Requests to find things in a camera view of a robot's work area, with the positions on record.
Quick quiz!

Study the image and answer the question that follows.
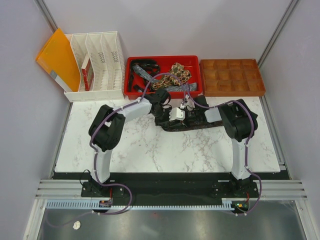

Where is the brown blue patterned tie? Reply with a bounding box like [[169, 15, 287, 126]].
[[161, 120, 223, 132]]

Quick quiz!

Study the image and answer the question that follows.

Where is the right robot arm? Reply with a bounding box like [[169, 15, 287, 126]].
[[181, 95, 258, 197]]

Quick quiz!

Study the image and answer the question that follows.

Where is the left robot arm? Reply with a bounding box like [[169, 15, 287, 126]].
[[88, 89, 171, 197]]

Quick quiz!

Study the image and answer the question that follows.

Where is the light blue paisley tie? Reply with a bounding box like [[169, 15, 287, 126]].
[[132, 64, 199, 93]]

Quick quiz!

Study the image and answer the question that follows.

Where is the floral beige green tie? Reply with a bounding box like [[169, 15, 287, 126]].
[[152, 62, 192, 92]]

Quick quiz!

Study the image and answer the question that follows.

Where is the red plastic tray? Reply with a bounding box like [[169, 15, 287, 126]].
[[123, 55, 203, 100]]

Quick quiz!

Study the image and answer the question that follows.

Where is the black dark tie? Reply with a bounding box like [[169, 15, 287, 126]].
[[127, 58, 161, 92]]

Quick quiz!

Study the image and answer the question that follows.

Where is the orange compartment tray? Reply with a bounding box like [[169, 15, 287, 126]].
[[199, 59, 266, 97]]

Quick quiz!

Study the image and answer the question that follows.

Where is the red book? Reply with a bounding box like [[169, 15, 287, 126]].
[[81, 53, 94, 91]]

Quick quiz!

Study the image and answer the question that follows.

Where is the white file organizer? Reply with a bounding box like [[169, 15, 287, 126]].
[[64, 31, 126, 103]]

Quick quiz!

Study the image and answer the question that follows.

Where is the orange folder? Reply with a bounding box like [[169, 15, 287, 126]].
[[35, 28, 81, 93]]

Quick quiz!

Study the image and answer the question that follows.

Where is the white crumpled paper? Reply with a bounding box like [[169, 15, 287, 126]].
[[72, 221, 81, 230]]

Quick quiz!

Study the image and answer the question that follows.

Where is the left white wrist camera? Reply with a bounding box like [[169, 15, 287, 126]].
[[169, 107, 186, 121]]

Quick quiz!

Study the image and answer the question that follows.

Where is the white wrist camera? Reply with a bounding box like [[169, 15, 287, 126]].
[[179, 96, 194, 110], [169, 107, 186, 121]]

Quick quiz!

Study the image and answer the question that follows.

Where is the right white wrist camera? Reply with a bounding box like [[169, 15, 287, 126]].
[[179, 96, 194, 110]]

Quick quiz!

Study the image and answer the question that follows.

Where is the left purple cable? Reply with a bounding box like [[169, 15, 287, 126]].
[[45, 72, 188, 228]]

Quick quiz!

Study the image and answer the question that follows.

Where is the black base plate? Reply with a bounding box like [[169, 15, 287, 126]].
[[80, 171, 259, 201]]

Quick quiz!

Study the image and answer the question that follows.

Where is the grey cable duct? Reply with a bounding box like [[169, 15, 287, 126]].
[[45, 199, 248, 211]]

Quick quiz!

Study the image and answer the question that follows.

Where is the aluminium frame rail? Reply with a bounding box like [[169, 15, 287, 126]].
[[36, 179, 308, 201]]

